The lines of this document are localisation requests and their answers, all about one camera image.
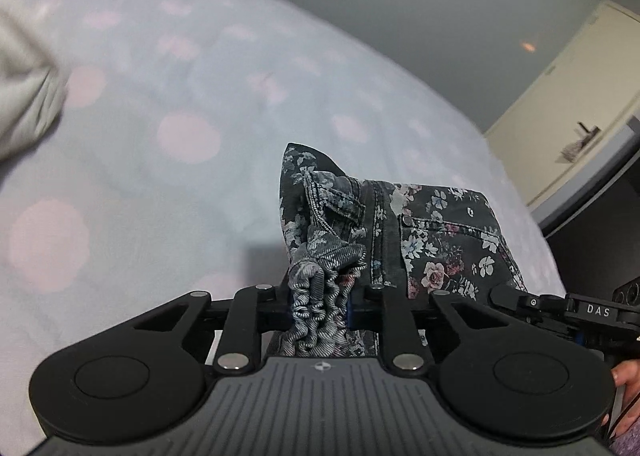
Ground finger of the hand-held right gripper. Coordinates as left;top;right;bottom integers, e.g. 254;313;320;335
489;284;570;337

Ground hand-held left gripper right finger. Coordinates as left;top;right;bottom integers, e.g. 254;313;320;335
346;285;496;374

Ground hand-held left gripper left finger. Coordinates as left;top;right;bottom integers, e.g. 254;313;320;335
132;285;294;374

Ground dark floral pants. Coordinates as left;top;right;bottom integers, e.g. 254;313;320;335
265;142;526;363

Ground person's right hand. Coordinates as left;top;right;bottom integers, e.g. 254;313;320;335
602;358;640;432

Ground purple fluffy garment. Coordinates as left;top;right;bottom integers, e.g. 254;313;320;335
612;433;640;456

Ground cream wardrobe door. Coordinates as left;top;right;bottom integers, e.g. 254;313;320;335
484;0;640;210

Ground off-white sweatshirt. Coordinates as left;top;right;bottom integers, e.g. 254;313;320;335
0;0;70;165

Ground black cable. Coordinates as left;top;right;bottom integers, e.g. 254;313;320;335
606;386;640;438

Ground tasselled cabinet handle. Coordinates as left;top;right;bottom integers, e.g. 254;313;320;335
560;122;604;163

